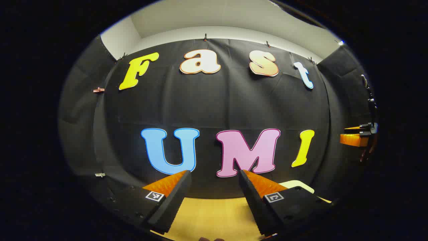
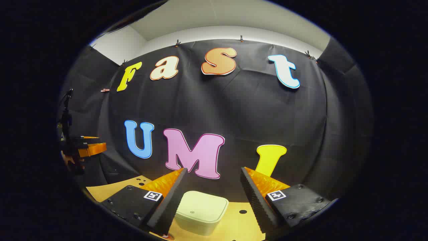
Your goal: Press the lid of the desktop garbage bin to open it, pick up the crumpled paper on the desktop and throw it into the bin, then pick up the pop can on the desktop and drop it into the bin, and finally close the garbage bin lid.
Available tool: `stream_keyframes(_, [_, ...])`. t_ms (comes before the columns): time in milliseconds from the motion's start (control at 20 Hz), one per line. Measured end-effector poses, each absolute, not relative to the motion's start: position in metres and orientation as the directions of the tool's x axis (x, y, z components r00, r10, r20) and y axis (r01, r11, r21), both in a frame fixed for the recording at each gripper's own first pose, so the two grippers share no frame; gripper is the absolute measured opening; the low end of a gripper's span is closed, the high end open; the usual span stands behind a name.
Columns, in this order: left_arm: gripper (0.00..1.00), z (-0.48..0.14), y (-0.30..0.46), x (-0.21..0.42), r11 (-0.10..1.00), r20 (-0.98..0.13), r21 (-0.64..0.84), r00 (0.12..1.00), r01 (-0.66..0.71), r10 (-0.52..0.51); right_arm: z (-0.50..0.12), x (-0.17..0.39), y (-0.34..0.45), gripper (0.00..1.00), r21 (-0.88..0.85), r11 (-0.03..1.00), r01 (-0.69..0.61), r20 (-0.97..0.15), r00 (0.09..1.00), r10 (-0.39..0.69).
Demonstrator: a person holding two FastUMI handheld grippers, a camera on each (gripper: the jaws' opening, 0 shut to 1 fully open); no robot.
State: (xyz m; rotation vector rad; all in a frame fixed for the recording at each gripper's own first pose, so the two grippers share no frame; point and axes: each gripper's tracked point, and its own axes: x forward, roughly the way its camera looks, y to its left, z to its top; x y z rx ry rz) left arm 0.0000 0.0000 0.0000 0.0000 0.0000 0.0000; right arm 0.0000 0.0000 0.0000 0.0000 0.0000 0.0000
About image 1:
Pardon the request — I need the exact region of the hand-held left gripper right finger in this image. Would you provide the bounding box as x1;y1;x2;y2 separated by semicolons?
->
239;169;332;236

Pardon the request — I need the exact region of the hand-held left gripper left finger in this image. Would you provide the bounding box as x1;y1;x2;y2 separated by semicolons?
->
106;170;192;234

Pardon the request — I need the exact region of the green desktop garbage bin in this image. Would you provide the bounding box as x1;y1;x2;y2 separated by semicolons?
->
279;180;332;203

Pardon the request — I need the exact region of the black backdrop cloth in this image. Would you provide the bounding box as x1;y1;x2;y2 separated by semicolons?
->
59;35;378;201

